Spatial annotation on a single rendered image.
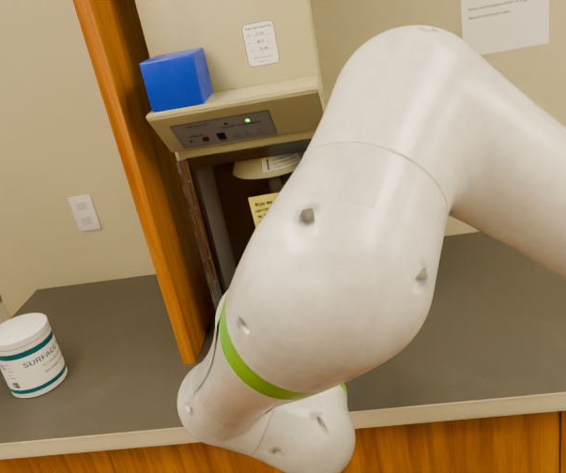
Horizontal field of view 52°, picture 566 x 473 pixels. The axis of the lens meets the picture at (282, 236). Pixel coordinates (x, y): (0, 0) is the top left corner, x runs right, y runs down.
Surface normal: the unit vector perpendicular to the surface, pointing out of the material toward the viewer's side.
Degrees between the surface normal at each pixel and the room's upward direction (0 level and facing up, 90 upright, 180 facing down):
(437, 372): 0
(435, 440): 90
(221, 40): 90
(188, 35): 90
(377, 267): 62
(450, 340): 0
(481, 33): 90
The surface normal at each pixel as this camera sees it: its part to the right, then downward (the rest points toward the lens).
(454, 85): 0.38, -0.20
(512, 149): 0.18, 0.14
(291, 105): 0.07, 0.93
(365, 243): 0.19, -0.36
